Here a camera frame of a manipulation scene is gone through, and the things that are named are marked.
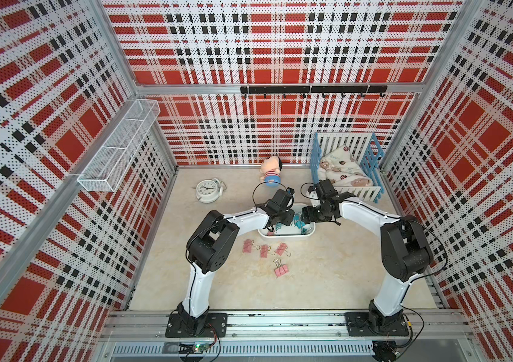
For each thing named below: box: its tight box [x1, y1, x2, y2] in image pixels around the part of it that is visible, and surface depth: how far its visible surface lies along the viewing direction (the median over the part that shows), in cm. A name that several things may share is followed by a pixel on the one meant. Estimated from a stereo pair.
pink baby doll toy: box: [259, 156, 283, 188], surface depth 113 cm
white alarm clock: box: [195, 177, 228, 204], surface depth 109 cm
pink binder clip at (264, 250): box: [256, 244, 272, 259], surface depth 92 cm
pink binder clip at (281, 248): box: [276, 242, 289, 256], surface depth 92 cm
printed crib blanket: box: [319, 144, 374, 188], surface depth 117 cm
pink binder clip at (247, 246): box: [242, 238, 261, 254], surface depth 94 cm
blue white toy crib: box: [310, 131, 385, 203], surface depth 114 cm
